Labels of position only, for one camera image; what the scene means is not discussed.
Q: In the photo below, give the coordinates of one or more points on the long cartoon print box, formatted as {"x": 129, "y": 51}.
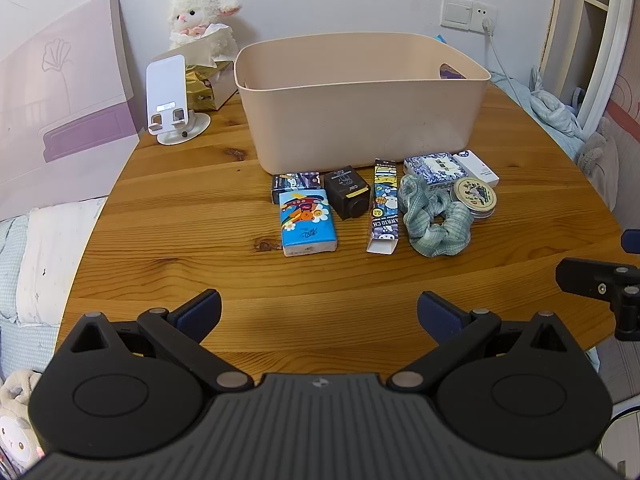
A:
{"x": 384, "y": 200}

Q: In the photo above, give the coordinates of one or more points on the beige plastic storage bin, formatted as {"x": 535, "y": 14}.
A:
{"x": 350, "y": 120}

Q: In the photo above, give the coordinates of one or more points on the gold tissue box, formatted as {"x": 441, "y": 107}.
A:
{"x": 215, "y": 92}

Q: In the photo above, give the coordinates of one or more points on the small dark cartoon box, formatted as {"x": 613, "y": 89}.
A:
{"x": 295, "y": 182}

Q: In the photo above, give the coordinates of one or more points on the blue checked bed sheet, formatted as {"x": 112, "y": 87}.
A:
{"x": 9, "y": 260}

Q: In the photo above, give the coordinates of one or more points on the green checked scrunchie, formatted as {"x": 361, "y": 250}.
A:
{"x": 440, "y": 240}

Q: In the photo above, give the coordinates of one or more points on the blue cartoon tissue packet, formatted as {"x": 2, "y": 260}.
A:
{"x": 305, "y": 220}

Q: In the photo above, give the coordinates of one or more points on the pink purple board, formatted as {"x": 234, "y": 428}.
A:
{"x": 60, "y": 85}

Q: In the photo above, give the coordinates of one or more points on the grey plush toy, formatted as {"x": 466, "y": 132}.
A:
{"x": 600, "y": 160}

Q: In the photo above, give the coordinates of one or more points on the white box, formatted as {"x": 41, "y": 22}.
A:
{"x": 482, "y": 170}

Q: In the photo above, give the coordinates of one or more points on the beige wooden shelf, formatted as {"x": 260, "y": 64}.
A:
{"x": 575, "y": 35}

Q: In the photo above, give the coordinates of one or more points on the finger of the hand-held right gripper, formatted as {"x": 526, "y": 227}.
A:
{"x": 590, "y": 277}
{"x": 632, "y": 241}

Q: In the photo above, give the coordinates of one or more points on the white phone stand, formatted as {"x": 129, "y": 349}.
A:
{"x": 165, "y": 80}

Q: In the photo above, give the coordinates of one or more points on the blue white patterned tissue packet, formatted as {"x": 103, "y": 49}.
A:
{"x": 434, "y": 166}

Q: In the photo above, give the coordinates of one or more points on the small black box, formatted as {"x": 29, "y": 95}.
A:
{"x": 347, "y": 192}

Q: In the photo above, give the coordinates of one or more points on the light blue blanket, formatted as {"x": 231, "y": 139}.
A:
{"x": 550, "y": 110}

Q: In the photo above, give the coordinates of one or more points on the white wall switch socket panel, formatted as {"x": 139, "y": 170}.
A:
{"x": 457, "y": 12}

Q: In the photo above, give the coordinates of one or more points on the cream plush toy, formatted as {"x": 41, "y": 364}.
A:
{"x": 15, "y": 435}

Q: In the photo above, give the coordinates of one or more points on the white mirror frame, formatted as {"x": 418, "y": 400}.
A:
{"x": 607, "y": 50}

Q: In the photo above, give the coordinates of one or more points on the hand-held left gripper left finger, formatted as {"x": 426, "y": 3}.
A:
{"x": 197, "y": 312}

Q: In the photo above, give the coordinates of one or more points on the white plush lamb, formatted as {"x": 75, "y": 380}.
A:
{"x": 200, "y": 10}

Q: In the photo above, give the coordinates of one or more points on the round metal tin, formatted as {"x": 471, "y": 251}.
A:
{"x": 472, "y": 196}

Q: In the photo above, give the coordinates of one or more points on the white pillow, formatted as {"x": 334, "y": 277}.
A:
{"x": 55, "y": 250}

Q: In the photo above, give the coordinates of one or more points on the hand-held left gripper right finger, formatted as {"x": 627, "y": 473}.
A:
{"x": 440, "y": 312}

